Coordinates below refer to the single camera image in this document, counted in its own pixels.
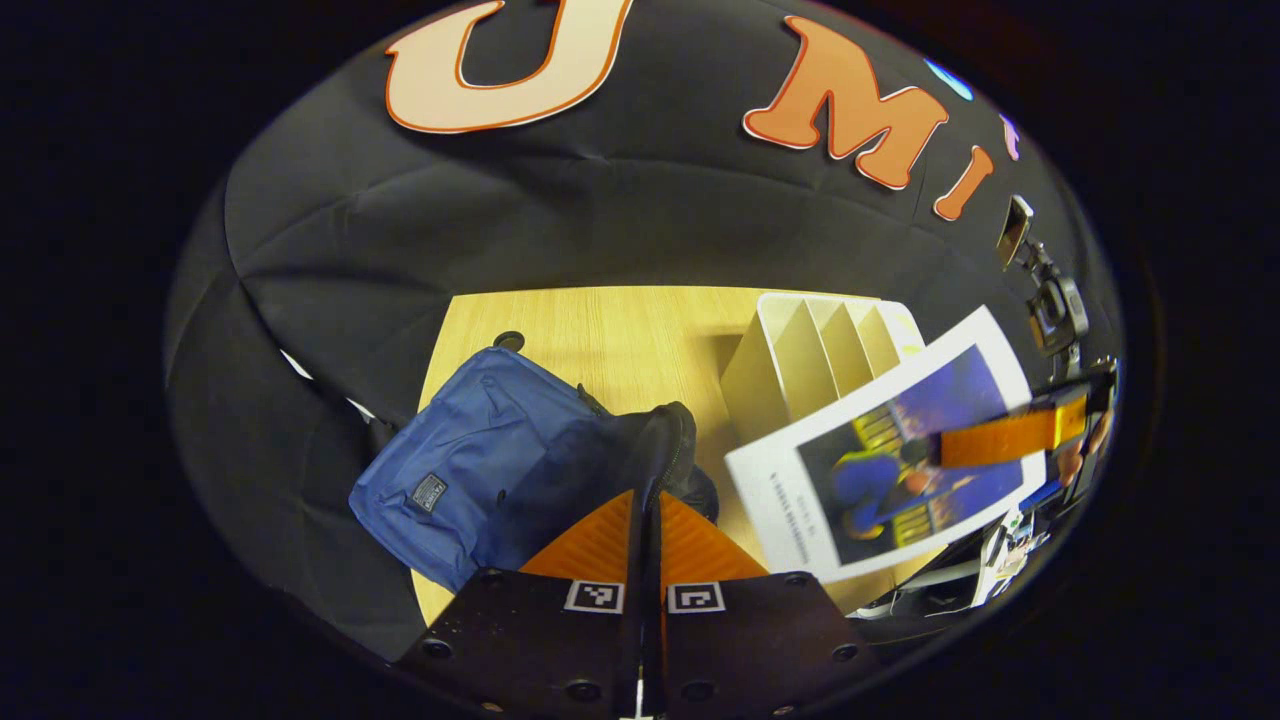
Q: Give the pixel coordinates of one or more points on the white small parts board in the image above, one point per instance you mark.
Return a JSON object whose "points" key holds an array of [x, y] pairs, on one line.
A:
{"points": [[1015, 550]]}

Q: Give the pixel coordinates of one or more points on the white bookshelf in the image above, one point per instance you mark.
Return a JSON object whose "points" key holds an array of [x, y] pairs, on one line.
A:
{"points": [[800, 370]]}

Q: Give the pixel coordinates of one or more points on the white book blue picture cover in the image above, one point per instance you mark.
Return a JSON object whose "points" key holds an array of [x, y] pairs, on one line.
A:
{"points": [[800, 500]]}

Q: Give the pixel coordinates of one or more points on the black backdrop cloth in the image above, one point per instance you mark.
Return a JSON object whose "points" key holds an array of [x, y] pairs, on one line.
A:
{"points": [[600, 220]]}

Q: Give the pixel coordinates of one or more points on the blue schoolbag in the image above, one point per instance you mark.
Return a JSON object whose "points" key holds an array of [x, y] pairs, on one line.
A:
{"points": [[470, 440]]}

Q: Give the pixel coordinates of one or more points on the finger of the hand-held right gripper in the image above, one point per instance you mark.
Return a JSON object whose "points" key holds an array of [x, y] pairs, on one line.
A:
{"points": [[1000, 440]]}

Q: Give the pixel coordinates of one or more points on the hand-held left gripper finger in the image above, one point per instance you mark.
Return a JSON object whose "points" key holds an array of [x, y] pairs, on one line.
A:
{"points": [[633, 640], [658, 640]]}

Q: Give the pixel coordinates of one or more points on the blue plastic object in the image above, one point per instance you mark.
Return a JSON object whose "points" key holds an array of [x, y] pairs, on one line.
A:
{"points": [[1040, 495]]}

